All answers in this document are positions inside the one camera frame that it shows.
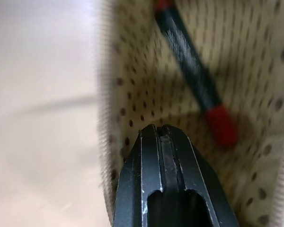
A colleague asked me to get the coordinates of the black marker with red caps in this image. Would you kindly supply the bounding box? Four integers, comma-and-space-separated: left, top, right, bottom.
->
153, 0, 239, 148

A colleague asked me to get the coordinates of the beige polka-dot pencil pouch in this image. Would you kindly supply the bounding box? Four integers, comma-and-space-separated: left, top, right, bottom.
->
96, 0, 284, 227

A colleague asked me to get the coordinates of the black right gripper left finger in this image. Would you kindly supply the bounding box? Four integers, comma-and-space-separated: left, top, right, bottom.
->
112, 124, 171, 227

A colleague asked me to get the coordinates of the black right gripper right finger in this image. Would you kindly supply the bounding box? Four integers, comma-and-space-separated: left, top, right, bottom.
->
156, 124, 240, 227

